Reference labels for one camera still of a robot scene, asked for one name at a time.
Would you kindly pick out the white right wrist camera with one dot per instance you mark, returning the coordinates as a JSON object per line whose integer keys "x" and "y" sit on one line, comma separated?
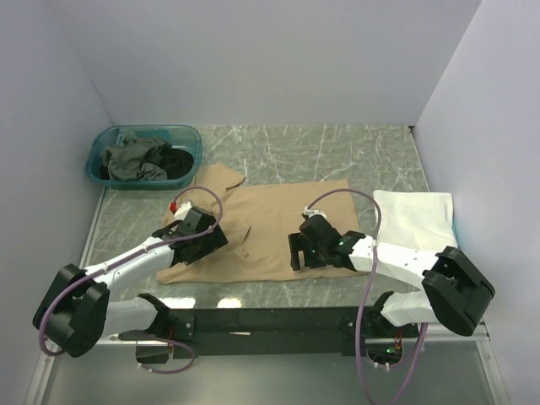
{"x": 311, "y": 212}

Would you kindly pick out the black t shirt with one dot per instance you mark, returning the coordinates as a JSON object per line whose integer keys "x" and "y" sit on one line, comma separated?
{"x": 175, "y": 162}

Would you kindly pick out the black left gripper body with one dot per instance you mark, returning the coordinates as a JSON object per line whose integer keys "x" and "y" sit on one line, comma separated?
{"x": 207, "y": 244}

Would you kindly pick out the aluminium frame rail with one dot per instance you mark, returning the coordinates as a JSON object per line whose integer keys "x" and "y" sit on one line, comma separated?
{"x": 115, "y": 340}

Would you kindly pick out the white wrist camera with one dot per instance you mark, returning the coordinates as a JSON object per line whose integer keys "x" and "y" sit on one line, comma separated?
{"x": 311, "y": 212}
{"x": 179, "y": 210}

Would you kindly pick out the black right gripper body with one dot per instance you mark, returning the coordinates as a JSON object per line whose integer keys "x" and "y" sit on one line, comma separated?
{"x": 317, "y": 256}

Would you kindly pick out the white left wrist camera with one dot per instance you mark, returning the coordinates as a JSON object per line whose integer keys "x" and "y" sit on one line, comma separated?
{"x": 179, "y": 210}

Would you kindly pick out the folded white t shirt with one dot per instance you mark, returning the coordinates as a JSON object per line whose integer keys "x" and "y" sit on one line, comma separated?
{"x": 416, "y": 220}

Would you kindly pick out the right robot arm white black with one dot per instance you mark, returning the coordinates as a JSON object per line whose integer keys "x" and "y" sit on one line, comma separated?
{"x": 449, "y": 288}

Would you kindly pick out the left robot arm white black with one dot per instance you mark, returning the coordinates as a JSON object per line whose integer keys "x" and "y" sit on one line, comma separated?
{"x": 83, "y": 305}

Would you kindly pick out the teal plastic laundry basket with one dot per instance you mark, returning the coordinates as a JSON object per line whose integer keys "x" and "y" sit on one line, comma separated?
{"x": 180, "y": 136}

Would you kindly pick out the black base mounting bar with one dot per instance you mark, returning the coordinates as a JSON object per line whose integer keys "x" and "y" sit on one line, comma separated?
{"x": 245, "y": 331}

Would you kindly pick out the grey green t shirt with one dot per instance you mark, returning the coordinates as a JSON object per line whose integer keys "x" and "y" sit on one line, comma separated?
{"x": 136, "y": 159}

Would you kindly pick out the beige t shirt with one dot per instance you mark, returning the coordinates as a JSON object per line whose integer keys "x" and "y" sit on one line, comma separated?
{"x": 257, "y": 222}

